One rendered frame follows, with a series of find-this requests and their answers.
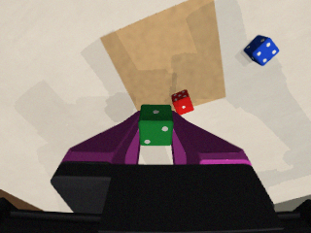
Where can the green die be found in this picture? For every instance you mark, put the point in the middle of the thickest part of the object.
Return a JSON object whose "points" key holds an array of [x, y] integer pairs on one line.
{"points": [[155, 125]]}

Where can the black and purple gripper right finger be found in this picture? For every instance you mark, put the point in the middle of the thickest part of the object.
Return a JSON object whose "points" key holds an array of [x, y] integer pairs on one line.
{"points": [[201, 146]]}

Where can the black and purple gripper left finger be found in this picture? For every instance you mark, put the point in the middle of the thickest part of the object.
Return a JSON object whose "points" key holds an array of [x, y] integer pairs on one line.
{"points": [[110, 145]]}

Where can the tan flat mat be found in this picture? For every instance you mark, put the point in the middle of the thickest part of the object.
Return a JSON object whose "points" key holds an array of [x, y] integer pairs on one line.
{"points": [[168, 52]]}

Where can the blue die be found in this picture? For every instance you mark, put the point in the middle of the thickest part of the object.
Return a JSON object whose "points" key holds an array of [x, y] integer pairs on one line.
{"points": [[261, 50]]}

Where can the red die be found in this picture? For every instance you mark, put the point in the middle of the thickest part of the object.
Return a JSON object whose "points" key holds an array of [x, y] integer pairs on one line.
{"points": [[181, 102]]}

